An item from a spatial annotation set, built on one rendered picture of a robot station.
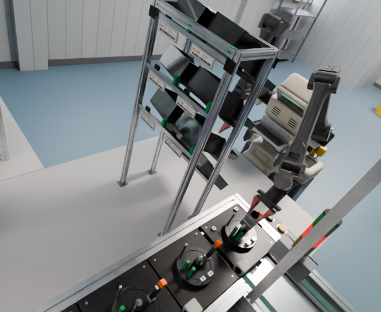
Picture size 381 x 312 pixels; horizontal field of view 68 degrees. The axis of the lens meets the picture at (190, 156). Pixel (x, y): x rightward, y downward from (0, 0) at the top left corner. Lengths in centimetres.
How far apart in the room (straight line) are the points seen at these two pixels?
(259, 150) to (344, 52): 547
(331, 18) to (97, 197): 663
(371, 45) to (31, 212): 663
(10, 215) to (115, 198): 39
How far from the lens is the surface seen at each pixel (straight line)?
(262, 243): 124
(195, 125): 94
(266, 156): 187
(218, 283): 107
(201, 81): 89
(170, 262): 104
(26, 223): 124
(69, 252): 115
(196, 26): 80
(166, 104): 103
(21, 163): 144
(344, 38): 718
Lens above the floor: 187
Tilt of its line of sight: 39 degrees down
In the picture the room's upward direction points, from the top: 21 degrees clockwise
